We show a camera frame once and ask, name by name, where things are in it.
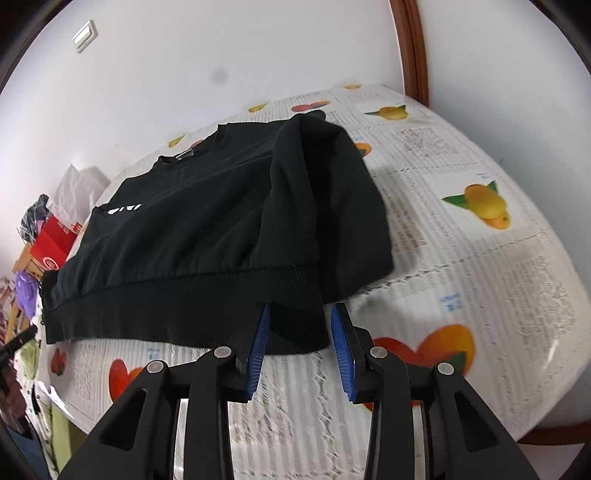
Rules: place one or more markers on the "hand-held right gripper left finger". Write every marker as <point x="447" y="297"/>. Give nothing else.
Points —
<point x="258" y="346"/>

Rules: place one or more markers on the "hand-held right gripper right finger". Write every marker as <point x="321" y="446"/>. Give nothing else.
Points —
<point x="341" y="350"/>

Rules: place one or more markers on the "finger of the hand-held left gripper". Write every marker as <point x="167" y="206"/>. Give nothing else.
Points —
<point x="18" y="344"/>

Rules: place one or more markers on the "black sweatshirt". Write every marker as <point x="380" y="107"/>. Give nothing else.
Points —
<point x="207" y="221"/>

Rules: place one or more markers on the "green blanket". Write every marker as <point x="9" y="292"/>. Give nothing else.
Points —
<point x="28" y="362"/>

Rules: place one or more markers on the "purple bag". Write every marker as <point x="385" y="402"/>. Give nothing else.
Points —
<point x="25" y="290"/>

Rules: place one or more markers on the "red paper bag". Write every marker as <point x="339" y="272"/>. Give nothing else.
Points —
<point x="51" y="249"/>

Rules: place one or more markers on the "grey plaid cloth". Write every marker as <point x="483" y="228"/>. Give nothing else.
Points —
<point x="34" y="217"/>

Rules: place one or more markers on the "fruit print tablecloth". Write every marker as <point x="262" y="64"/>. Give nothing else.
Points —
<point x="461" y="277"/>

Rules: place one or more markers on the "white plastic bag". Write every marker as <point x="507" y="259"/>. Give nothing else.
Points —
<point x="78" y="189"/>

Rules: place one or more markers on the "brown wooden baseboard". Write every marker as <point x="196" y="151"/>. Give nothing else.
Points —
<point x="554" y="436"/>

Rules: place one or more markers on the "brown wooden door frame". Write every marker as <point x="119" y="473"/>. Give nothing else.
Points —
<point x="413" y="46"/>

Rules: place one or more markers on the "white wall light switch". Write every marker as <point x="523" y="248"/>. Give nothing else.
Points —
<point x="85" y="36"/>

